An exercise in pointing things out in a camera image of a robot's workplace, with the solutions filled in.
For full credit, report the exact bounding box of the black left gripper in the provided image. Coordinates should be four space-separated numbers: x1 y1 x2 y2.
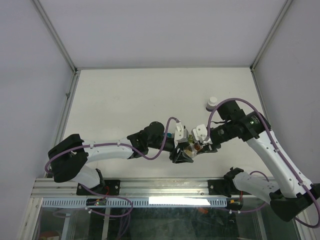
148 135 194 163

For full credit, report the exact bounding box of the clear glass pill bottle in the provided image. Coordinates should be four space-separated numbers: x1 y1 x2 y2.
183 142 202 158

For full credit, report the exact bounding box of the weekly pill organizer strip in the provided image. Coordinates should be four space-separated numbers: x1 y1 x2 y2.
162 132 195 141

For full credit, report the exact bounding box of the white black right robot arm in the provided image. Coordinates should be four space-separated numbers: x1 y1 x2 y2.
192 98 320 222

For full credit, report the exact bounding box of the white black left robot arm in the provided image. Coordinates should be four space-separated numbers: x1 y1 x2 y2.
46 121 193 195

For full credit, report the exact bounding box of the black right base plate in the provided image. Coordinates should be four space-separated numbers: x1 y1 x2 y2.
207 178 241 198

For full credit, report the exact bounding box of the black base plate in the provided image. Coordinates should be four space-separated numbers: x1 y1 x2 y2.
76 179 121 196
207 178 241 198

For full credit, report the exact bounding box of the grey slotted cable duct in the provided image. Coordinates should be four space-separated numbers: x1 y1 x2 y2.
42 196 227 209

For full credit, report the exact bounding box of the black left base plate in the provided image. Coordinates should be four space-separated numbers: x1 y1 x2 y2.
76 179 121 196

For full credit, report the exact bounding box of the aluminium mounting rail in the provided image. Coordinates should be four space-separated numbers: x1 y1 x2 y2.
31 176 301 201

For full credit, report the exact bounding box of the aluminium frame post right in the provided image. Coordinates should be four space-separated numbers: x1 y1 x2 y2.
249 0 295 72

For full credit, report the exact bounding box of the aluminium frame post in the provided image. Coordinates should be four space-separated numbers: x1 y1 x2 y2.
30 0 78 75
249 0 295 72

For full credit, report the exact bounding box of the aluminium frame post left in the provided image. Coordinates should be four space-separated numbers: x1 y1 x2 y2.
30 0 78 75

